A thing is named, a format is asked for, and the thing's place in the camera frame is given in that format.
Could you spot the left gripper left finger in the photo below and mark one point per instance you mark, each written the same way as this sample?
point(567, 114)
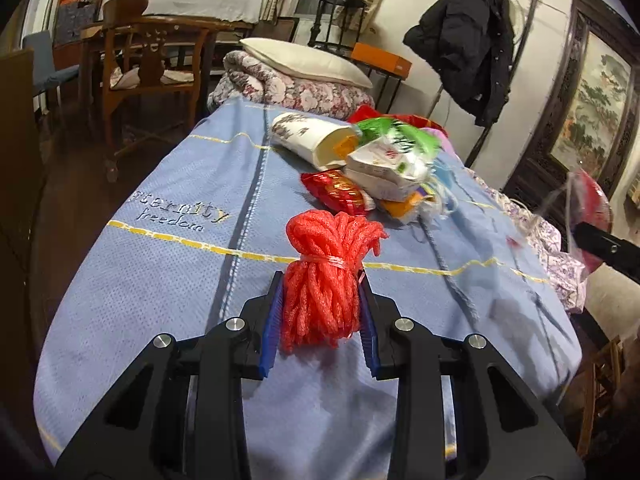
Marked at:
point(176, 412)

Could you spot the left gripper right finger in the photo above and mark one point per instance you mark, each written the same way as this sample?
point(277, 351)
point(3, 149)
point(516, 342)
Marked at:
point(462, 412)

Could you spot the red foam net bundle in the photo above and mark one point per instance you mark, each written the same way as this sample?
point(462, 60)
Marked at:
point(321, 303)

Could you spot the orange snack wrapper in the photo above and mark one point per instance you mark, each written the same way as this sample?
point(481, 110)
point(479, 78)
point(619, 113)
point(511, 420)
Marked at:
point(406, 209)

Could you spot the green plastic wrapper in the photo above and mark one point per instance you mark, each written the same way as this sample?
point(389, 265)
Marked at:
point(395, 132)

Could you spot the white paper bag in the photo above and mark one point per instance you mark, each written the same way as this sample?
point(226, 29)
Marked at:
point(390, 167)

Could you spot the red snack wrapper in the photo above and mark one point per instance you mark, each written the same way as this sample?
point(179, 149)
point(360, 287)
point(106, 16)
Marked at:
point(337, 192)

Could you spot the white paper cup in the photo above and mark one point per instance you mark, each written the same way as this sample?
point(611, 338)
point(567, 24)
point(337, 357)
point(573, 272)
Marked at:
point(324, 144)

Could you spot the purple floral duvet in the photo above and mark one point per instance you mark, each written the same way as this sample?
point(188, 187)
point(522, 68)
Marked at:
point(564, 271)

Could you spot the framed landscape painting panel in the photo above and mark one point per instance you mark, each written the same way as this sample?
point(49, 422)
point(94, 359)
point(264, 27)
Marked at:
point(592, 113)

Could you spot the black puffer jacket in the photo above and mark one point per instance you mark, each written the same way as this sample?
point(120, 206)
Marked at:
point(470, 44)

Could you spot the orange box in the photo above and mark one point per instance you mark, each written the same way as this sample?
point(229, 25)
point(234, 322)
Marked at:
point(381, 59)

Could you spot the floral folded quilt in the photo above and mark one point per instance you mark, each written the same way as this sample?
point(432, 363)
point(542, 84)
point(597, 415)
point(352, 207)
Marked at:
point(256, 81)

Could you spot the wooden armchair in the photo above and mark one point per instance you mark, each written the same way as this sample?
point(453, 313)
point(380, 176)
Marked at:
point(130, 54)

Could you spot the blue grey chair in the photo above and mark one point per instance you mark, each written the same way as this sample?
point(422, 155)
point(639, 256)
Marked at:
point(45, 76)

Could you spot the black metal stand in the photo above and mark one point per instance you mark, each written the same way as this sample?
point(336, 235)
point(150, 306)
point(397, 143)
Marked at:
point(332, 22)

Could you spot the cream pillow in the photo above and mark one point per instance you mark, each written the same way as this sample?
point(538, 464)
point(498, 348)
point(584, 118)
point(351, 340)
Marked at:
point(305, 62)

